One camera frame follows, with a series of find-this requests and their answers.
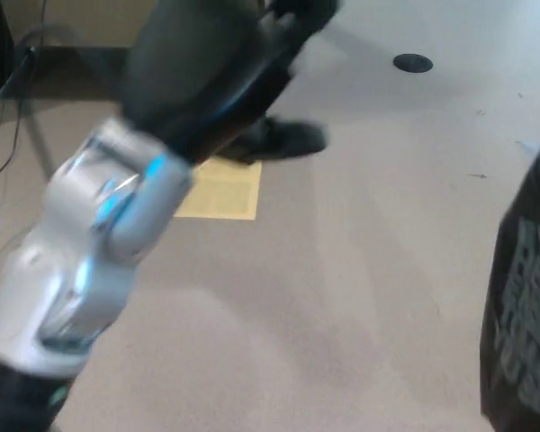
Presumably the black round floor cover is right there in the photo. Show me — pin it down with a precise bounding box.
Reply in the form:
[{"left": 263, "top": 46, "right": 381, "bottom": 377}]
[{"left": 392, "top": 53, "right": 434, "bottom": 74}]

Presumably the yellow paper sheet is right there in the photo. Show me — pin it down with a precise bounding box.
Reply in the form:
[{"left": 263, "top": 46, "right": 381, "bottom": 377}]
[{"left": 173, "top": 157, "right": 263, "bottom": 221}]

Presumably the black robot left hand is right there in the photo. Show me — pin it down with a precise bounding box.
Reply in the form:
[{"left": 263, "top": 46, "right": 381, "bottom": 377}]
[{"left": 119, "top": 0, "right": 343, "bottom": 167}]

